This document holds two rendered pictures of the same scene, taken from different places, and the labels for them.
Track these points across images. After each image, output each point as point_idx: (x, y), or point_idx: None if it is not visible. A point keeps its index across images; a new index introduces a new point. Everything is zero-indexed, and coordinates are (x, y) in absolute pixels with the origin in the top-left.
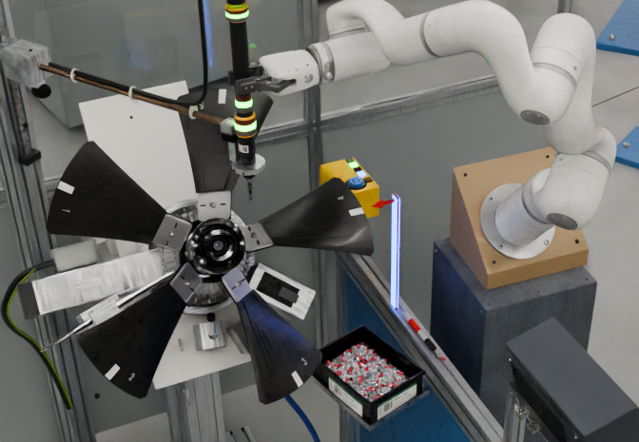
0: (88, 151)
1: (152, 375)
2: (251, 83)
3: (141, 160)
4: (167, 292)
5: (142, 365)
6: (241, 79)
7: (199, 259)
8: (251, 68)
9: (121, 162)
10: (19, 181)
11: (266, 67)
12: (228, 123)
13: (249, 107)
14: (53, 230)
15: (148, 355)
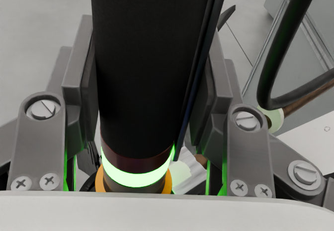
0: (224, 15)
1: (84, 171)
2: (51, 80)
3: (332, 171)
4: (95, 157)
5: (82, 155)
6: (88, 29)
7: (89, 179)
8: (224, 134)
9: (325, 145)
10: None
11: (144, 197)
12: (173, 163)
13: (103, 169)
14: None
15: (85, 159)
